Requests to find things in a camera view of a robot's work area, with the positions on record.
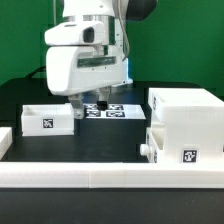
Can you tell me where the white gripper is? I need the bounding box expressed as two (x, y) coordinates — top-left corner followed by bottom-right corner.
(46, 45), (124, 119)

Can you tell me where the white drawer with knob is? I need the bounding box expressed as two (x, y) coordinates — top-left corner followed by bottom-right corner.
(140, 128), (164, 164)

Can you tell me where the white drawer cabinet box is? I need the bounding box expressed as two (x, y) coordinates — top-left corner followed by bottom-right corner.
(148, 88), (224, 164)

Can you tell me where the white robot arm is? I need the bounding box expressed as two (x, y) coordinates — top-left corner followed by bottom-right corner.
(45, 0), (158, 119)

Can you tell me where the white marker sheet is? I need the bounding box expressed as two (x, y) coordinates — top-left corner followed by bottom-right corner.
(66, 102), (147, 120)

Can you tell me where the white left fence block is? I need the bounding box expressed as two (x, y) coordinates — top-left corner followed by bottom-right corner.
(0, 127), (12, 160)

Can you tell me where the black cable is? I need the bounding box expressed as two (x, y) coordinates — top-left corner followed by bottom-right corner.
(25, 65), (48, 79)

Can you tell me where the white front fence rail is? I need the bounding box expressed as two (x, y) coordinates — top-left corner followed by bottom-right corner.
(0, 162), (224, 189)

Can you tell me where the white hanging cable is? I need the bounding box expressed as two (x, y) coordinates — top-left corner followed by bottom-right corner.
(52, 0), (59, 28)

